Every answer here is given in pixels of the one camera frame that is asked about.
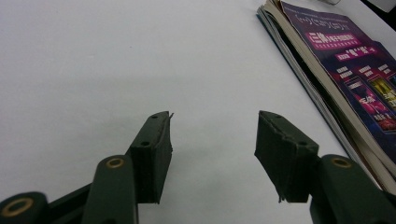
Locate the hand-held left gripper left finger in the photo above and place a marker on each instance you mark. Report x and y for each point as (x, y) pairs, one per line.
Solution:
(152, 155)

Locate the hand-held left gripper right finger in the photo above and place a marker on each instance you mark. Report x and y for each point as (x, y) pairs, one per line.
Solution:
(283, 155)

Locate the black magazine red print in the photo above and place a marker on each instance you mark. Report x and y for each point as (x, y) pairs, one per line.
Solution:
(303, 93)

